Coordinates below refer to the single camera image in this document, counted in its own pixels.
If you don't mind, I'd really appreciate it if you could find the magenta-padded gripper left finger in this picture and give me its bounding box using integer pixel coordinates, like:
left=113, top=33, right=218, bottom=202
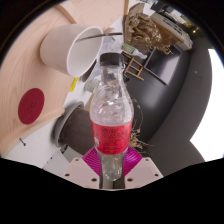
left=63, top=146, right=102, bottom=190

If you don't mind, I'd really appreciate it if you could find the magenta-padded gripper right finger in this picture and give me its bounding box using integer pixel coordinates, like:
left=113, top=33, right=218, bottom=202
left=123, top=146, right=164, bottom=190

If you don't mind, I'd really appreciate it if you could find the clear bottle with red label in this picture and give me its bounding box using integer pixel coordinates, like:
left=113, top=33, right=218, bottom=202
left=89, top=52, right=135, bottom=183

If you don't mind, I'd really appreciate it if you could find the dried plant in grey pot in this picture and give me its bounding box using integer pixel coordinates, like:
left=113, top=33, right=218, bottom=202
left=59, top=96, right=152, bottom=156

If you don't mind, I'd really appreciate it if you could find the grey plant saucer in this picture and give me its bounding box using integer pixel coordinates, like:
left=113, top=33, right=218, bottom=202
left=52, top=101, right=86, bottom=149

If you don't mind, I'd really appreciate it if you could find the flat round red coaster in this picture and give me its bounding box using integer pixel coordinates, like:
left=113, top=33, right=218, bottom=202
left=17, top=87, right=46, bottom=126

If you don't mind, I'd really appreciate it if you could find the small yellow strip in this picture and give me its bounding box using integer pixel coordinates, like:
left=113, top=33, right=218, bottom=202
left=68, top=77, right=80, bottom=93

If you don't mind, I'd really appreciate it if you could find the small white tape roll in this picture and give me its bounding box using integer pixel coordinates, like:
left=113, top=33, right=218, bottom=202
left=83, top=78, right=101, bottom=94

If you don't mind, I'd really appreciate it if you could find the wooden easel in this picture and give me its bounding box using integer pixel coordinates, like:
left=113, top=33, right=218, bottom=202
left=121, top=51, right=146, bottom=82

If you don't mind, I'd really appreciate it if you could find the beige plywood sheet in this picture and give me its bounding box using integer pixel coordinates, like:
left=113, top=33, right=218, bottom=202
left=0, top=0, right=126, bottom=158

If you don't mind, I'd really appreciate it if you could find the clear spray bottle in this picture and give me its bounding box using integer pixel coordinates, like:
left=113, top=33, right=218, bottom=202
left=122, top=43, right=148, bottom=60

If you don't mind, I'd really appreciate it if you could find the white cup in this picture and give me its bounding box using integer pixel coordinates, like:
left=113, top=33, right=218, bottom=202
left=39, top=23, right=104, bottom=78

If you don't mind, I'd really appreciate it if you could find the thin metal stir stick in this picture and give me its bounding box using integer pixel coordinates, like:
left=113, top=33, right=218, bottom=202
left=75, top=31, right=124, bottom=43

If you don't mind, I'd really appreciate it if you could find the black wall screen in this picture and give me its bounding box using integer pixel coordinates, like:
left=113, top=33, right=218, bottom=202
left=143, top=46, right=193, bottom=86

